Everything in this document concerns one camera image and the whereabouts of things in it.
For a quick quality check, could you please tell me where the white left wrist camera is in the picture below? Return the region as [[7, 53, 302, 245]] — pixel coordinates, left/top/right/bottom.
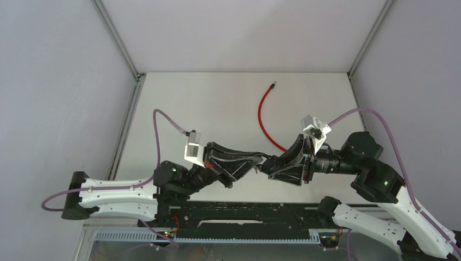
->
[[184, 130, 204, 167]]

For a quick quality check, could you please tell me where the red cable lock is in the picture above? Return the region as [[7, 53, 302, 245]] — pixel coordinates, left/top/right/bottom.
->
[[257, 81, 288, 153]]

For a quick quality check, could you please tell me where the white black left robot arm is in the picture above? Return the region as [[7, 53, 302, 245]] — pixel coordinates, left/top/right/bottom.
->
[[61, 141, 270, 226]]

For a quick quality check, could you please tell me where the aluminium frame rail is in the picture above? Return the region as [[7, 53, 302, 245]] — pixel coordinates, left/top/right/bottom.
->
[[73, 0, 147, 261], [347, 0, 415, 261]]

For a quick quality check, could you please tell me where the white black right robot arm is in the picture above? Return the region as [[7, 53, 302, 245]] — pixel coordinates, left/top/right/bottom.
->
[[261, 132, 460, 260]]

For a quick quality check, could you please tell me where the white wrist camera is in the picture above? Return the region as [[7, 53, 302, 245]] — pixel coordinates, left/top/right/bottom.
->
[[301, 115, 332, 154], [184, 130, 204, 167]]

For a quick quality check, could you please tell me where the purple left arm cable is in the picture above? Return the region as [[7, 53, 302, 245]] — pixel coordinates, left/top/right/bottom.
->
[[41, 108, 191, 212]]

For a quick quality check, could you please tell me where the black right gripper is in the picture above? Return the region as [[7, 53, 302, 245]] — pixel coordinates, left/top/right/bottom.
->
[[265, 131, 358, 183]]

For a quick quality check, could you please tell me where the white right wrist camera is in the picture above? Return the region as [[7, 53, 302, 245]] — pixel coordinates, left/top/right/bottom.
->
[[301, 115, 332, 154]]

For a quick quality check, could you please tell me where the aluminium frame rail left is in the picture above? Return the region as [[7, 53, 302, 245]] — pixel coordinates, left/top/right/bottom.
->
[[73, 0, 147, 261]]

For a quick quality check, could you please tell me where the aluminium frame rail right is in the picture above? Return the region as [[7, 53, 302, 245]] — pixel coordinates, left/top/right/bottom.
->
[[347, 0, 415, 261]]

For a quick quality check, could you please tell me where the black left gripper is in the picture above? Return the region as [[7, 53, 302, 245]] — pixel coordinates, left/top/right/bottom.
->
[[183, 145, 266, 197]]

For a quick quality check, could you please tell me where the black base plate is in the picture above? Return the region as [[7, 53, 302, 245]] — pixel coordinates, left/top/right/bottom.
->
[[147, 201, 346, 241]]

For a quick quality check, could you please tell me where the black padlock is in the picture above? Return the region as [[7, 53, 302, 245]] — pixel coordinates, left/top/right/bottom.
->
[[254, 153, 286, 179]]

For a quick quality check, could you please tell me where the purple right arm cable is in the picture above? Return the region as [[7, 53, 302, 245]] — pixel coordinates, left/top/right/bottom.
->
[[327, 107, 461, 257]]

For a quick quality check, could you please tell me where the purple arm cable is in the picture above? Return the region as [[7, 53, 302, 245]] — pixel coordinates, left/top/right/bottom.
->
[[41, 108, 191, 212], [327, 107, 461, 257]]

